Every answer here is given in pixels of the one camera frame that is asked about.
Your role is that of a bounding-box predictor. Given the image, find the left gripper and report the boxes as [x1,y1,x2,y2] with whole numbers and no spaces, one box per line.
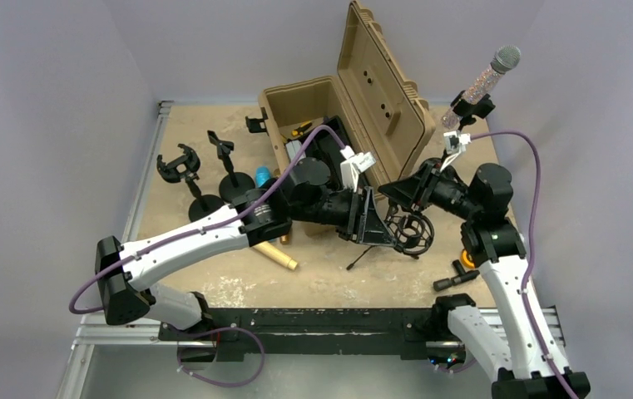
[290,185,396,246]

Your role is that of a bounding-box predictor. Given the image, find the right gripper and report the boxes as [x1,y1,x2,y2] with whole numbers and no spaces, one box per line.
[378,159,479,221]

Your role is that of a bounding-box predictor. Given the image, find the black tripod shock-mount stand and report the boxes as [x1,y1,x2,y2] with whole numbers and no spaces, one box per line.
[346,203,435,271]

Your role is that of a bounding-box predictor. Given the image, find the cream yellow microphone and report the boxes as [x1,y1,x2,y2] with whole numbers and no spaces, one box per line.
[252,242,299,271]

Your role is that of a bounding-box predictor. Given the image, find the blue microphone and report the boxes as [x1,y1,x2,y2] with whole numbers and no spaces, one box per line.
[255,166,274,189]

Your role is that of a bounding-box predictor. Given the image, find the black round-base mic stand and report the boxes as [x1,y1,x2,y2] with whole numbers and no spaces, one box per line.
[207,131,256,202]

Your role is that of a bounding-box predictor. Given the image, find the black shock-mount desk stand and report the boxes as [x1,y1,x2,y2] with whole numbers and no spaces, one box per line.
[156,143,225,222]

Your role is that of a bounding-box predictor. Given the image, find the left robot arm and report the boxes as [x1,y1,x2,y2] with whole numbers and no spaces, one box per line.
[96,155,396,340]

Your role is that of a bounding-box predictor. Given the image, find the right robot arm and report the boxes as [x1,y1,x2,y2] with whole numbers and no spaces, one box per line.
[378,163,591,398]

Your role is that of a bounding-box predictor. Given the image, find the black clip mic stand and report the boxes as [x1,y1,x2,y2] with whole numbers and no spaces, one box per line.
[450,91,496,131]

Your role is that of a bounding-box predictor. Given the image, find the glitter silver microphone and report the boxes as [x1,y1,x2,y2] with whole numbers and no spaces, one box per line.
[440,45,522,130]

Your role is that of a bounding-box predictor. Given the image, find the tan plastic toolbox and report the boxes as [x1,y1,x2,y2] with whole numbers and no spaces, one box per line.
[245,0,438,238]

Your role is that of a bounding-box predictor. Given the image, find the yellow tape measure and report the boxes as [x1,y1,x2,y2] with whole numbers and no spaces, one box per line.
[460,249,476,269]

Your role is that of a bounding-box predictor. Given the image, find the black toolbox tray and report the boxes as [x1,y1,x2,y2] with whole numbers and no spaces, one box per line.
[305,116,350,190]

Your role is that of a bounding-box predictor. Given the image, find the black cylindrical adapter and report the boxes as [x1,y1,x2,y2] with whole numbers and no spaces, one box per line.
[433,260,479,292]

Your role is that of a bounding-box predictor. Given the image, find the grey small parts case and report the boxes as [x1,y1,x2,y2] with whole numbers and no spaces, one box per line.
[284,140,304,160]

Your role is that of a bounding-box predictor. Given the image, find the yellow black tool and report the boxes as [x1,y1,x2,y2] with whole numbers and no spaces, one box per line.
[289,121,313,140]

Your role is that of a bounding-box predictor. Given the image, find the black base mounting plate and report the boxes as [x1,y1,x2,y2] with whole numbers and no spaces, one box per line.
[158,308,468,367]

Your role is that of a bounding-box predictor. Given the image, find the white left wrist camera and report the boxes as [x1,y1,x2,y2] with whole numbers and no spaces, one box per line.
[339,145,376,191]

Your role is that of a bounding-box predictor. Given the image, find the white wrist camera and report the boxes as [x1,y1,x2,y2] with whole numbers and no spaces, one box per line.
[339,145,376,191]
[439,131,472,172]

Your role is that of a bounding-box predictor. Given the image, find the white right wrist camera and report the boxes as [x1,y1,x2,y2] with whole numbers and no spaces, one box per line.
[439,131,472,172]

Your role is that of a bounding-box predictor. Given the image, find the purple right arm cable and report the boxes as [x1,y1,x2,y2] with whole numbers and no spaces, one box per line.
[467,130,581,399]

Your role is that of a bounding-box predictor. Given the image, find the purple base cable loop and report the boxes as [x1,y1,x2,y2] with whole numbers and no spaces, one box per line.
[176,328,266,389]

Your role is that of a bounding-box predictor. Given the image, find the aluminium frame rails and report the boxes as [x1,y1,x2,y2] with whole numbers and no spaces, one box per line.
[57,100,580,399]

